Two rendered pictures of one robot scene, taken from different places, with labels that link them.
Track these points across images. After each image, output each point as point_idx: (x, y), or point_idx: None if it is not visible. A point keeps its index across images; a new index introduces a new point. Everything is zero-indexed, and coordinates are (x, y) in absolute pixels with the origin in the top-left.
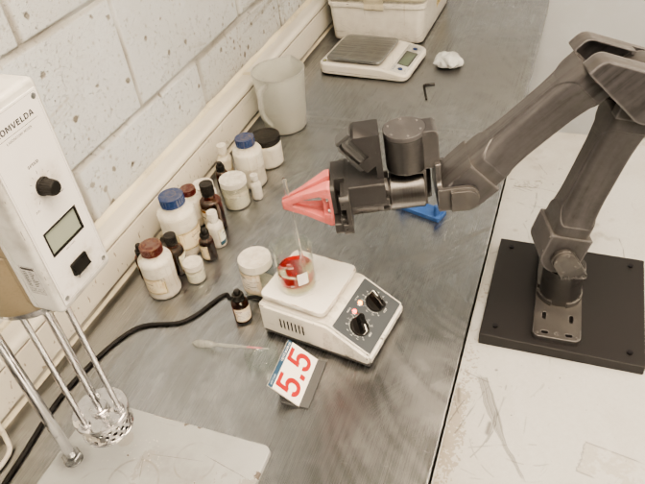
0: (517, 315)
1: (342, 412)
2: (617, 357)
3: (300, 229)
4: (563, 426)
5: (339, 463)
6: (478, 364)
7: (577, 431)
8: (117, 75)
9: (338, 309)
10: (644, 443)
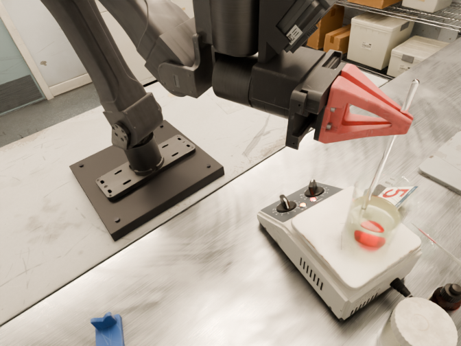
0: (186, 166)
1: (352, 173)
2: (169, 126)
3: None
4: (229, 121)
5: (367, 149)
6: (239, 163)
7: (226, 118)
8: None
9: None
10: (204, 106)
